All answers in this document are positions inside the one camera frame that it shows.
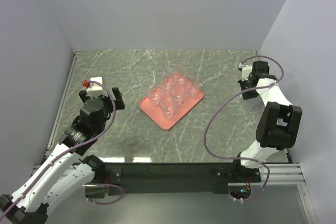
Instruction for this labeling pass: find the clear faceted glass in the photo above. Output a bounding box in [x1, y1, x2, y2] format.
[161, 77, 173, 95]
[185, 76, 202, 98]
[245, 98, 264, 111]
[171, 66, 187, 86]
[160, 97, 176, 119]
[170, 85, 186, 106]
[147, 86, 162, 105]

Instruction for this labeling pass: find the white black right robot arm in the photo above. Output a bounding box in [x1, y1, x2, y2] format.
[231, 60, 302, 182]

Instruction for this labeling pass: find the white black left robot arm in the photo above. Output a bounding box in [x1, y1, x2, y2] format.
[1, 88, 125, 223]

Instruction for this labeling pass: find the pink plastic tray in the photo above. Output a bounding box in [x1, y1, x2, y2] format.
[139, 75, 204, 130]

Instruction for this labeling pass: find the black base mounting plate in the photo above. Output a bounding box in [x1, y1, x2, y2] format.
[93, 162, 261, 194]

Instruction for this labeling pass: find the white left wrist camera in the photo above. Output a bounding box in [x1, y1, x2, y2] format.
[82, 77, 107, 98]

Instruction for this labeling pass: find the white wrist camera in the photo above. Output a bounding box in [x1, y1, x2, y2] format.
[238, 63, 253, 81]
[82, 77, 107, 98]

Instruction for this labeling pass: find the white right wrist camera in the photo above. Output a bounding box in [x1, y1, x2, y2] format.
[238, 63, 253, 81]

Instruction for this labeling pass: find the aluminium front frame rail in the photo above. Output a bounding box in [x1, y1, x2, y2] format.
[257, 164, 318, 223]

